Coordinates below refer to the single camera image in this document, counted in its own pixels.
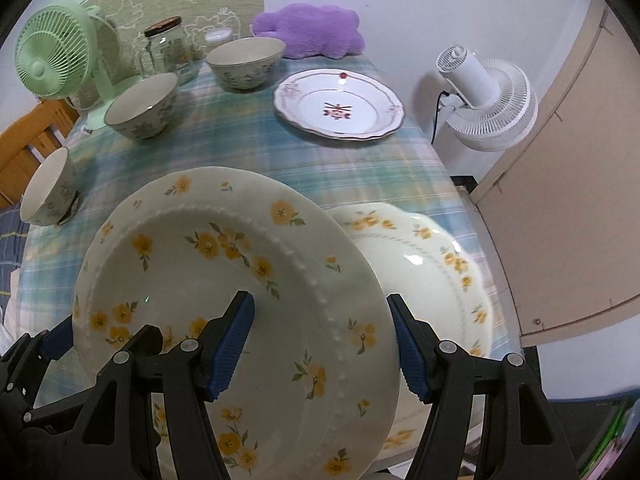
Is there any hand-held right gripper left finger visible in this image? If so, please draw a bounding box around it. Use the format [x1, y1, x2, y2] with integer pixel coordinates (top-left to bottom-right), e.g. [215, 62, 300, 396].
[65, 291, 256, 480]

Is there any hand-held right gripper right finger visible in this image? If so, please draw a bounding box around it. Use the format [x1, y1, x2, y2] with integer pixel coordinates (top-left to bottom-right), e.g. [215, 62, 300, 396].
[386, 294, 583, 480]

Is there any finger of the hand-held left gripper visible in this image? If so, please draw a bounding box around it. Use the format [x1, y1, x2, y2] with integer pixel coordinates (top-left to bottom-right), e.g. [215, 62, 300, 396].
[30, 317, 77, 361]

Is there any large yellow floral plate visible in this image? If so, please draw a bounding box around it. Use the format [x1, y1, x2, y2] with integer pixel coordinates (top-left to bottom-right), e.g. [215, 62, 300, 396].
[71, 165, 401, 480]

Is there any scalloped yellow floral plate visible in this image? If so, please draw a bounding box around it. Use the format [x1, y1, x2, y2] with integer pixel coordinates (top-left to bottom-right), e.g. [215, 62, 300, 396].
[327, 202, 496, 458]

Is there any green floral ceramic bowl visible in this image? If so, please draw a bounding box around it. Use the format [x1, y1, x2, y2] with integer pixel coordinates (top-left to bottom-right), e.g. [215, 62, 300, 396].
[20, 147, 78, 226]
[206, 36, 287, 92]
[103, 72, 180, 141]

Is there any red floral white plate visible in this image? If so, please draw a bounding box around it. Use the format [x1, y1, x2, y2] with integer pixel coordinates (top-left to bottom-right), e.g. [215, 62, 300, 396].
[273, 68, 405, 141]

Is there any blue checked blanket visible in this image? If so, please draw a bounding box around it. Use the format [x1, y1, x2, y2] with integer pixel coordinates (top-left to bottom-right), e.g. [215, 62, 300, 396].
[0, 205, 31, 321]

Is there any wooden chair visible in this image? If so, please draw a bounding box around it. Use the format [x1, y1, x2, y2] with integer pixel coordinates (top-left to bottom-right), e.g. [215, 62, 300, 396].
[0, 97, 81, 208]

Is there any plaid tablecloth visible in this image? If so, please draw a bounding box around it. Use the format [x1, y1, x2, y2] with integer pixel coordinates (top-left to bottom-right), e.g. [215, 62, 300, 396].
[20, 52, 493, 461]

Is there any green printed bag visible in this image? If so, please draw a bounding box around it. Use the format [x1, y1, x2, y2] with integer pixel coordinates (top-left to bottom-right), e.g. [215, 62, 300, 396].
[580, 395, 640, 480]

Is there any beige door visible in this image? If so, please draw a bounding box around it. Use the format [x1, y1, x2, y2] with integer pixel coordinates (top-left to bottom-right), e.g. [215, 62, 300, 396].
[470, 0, 640, 348]

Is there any white standing fan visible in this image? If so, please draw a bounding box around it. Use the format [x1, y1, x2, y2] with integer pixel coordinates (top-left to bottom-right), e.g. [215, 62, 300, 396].
[432, 46, 539, 152]

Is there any green desk fan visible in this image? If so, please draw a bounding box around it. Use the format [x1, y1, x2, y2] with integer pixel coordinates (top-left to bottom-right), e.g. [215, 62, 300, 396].
[14, 2, 141, 131]

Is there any glass jar with lid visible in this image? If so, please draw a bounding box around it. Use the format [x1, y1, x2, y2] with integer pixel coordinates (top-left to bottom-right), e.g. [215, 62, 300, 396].
[137, 17, 198, 86]

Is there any cotton swab container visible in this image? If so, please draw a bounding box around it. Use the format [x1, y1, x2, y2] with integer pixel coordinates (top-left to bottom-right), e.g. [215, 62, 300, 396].
[205, 27, 233, 53]

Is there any purple plush toy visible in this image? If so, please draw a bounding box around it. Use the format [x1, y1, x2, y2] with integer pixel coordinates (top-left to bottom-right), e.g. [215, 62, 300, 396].
[251, 2, 365, 59]

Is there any black fan cable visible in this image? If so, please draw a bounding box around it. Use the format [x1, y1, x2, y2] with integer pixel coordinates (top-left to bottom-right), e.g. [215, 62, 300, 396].
[431, 89, 451, 143]

